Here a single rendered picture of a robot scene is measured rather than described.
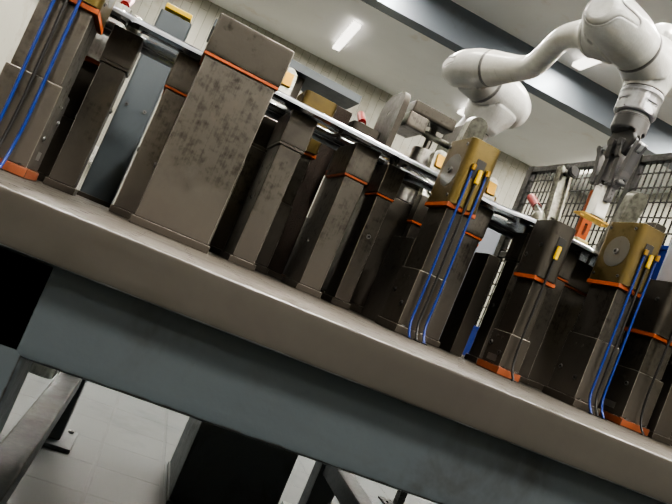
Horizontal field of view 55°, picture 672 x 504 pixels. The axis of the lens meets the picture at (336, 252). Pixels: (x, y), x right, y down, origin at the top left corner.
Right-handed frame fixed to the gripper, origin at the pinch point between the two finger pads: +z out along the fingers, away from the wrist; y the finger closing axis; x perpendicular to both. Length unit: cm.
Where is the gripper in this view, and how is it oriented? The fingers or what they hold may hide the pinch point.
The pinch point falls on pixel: (599, 202)
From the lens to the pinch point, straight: 151.0
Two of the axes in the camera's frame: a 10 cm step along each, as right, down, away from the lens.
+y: 3.0, 0.6, -9.5
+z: -3.9, 9.2, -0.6
